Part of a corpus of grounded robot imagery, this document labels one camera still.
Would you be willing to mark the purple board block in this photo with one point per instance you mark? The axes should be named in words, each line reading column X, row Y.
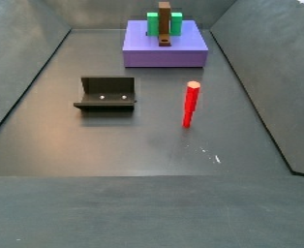
column 142, row 52

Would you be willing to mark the red stepped peg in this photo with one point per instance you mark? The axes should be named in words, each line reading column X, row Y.
column 190, row 100

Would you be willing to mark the green block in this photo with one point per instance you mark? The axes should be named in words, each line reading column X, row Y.
column 172, row 24

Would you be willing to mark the brown upright block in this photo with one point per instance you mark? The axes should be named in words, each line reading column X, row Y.
column 164, row 18

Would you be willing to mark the black angled bracket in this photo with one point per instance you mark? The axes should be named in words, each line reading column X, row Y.
column 106, row 93

